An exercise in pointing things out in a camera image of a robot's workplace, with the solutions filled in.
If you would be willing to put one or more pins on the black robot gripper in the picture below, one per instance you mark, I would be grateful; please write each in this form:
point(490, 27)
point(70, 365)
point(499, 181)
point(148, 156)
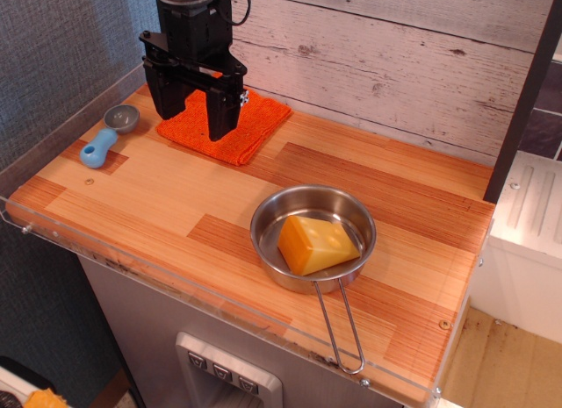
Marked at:
point(195, 34)

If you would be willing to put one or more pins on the blue handled grey spoon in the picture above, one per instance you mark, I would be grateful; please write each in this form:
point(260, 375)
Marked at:
point(118, 120)

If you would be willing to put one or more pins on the orange folded cloth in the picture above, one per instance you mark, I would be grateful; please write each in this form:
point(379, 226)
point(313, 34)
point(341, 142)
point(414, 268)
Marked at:
point(259, 119)

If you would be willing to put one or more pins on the yellow toy cheese wedge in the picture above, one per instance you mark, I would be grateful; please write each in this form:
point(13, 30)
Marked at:
point(309, 245)

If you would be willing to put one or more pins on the clear acrylic table guard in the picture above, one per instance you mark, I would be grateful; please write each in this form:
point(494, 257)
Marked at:
point(414, 145)

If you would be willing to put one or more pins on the silver toy dispenser panel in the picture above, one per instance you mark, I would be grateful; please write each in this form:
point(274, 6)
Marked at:
point(216, 378)

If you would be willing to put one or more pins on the yellow object bottom left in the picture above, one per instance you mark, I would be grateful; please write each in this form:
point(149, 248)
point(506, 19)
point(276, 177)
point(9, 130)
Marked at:
point(45, 399)

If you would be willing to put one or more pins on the white toy cabinet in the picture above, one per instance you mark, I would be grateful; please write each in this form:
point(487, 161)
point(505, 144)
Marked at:
point(518, 279)

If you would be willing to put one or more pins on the steel pan with wire handle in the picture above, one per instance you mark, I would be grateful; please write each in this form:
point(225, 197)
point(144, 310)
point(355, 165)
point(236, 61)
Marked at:
point(326, 203)

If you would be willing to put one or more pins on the dark vertical post right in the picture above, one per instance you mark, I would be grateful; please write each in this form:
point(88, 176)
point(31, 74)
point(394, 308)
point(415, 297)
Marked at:
point(538, 70)

